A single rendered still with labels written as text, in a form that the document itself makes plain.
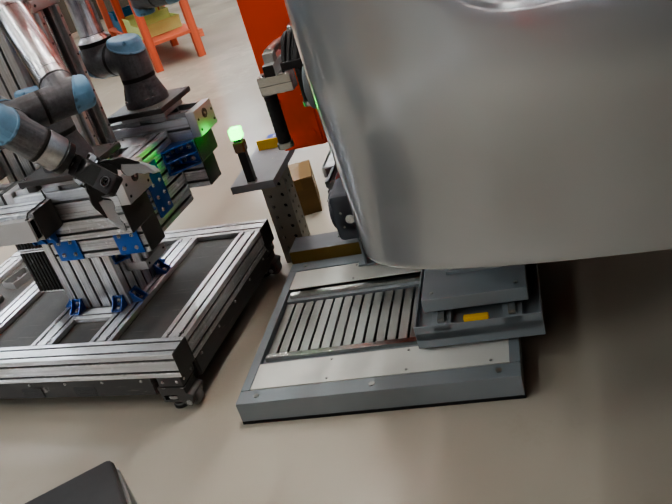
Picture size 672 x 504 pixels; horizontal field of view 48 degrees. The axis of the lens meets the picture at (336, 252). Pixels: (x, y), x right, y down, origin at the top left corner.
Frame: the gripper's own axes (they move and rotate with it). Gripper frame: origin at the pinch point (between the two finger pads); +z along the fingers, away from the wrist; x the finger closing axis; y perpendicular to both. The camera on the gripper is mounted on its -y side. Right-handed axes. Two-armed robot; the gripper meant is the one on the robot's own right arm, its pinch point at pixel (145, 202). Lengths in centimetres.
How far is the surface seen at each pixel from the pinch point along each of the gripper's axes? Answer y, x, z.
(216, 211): 181, -2, 116
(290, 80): 13, -43, 23
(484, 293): -15, -23, 94
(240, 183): 86, -17, 66
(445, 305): -8, -15, 91
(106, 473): -10, 57, 20
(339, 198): 47, -29, 80
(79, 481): -7, 62, 17
